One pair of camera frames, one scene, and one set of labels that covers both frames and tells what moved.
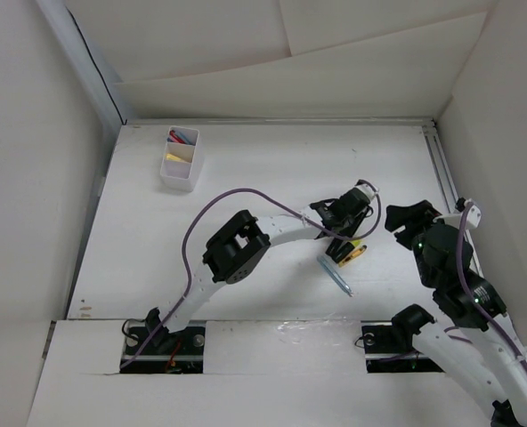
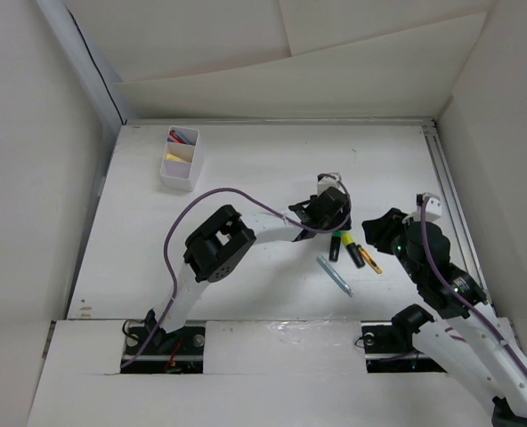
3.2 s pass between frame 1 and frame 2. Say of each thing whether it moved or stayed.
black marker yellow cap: moved
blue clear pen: stayed
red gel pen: stayed
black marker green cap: stayed
